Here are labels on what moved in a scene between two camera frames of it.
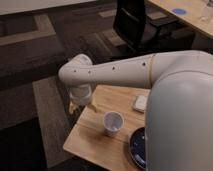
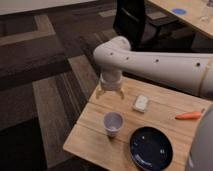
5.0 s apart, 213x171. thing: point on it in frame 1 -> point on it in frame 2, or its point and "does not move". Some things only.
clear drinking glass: [205, 17] does not move
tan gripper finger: [92, 107] -> [121, 92]
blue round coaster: [179, 11] does not move
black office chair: [142, 36] does not move
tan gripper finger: [72, 107] -> [98, 91]
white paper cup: [113, 121] does not move
